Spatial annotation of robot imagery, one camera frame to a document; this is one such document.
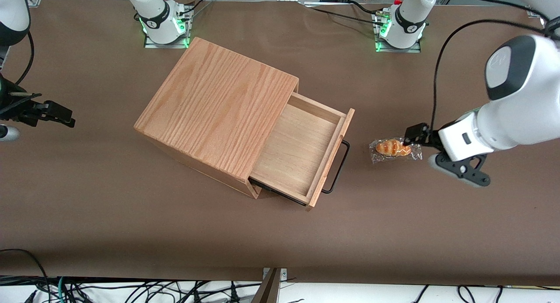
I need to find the brown table cover sheet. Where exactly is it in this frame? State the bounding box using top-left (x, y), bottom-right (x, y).
top-left (0, 0), bottom-right (560, 287)

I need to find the bread roll in clear wrapper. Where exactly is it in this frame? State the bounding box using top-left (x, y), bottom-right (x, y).
top-left (368, 137), bottom-right (423, 164)

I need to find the black looped cable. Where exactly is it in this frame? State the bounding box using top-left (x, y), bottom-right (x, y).
top-left (0, 249), bottom-right (49, 303)

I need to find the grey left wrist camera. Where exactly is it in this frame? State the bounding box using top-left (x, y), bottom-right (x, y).
top-left (428, 152), bottom-right (491, 188)

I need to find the oak wooden drawer cabinet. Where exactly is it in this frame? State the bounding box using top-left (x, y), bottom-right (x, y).
top-left (133, 36), bottom-right (300, 200)

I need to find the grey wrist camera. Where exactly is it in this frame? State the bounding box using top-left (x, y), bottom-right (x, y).
top-left (428, 152), bottom-right (491, 188)
top-left (0, 125), bottom-right (21, 142)

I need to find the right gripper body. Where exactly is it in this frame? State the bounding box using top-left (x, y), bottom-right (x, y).
top-left (0, 75), bottom-right (31, 116)

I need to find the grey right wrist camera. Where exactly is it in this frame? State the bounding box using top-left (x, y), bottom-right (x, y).
top-left (0, 125), bottom-right (21, 142)

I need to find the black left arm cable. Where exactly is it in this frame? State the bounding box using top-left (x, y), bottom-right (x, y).
top-left (430, 0), bottom-right (553, 133)

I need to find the long black cable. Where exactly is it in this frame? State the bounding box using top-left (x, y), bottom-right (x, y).
top-left (302, 4), bottom-right (388, 26)

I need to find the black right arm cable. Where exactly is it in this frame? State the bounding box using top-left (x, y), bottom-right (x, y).
top-left (15, 30), bottom-right (35, 85)

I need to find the black cable bundle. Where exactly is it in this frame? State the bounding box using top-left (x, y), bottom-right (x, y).
top-left (175, 0), bottom-right (211, 23)

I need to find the wooden drawer with black handle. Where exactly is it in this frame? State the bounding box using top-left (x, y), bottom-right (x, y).
top-left (248, 92), bottom-right (356, 212)

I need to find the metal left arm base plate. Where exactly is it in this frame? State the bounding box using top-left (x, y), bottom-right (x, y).
top-left (374, 11), bottom-right (423, 53)

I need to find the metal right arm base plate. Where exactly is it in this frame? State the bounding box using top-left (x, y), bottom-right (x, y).
top-left (143, 7), bottom-right (192, 49)

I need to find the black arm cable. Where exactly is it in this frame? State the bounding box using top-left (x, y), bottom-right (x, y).
top-left (15, 30), bottom-right (35, 85)
top-left (430, 0), bottom-right (553, 133)

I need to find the brown angled bar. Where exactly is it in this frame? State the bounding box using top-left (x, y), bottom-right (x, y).
top-left (251, 268), bottom-right (281, 303)

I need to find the short curved black cable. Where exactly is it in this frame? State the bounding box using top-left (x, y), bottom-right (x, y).
top-left (349, 0), bottom-right (379, 16)

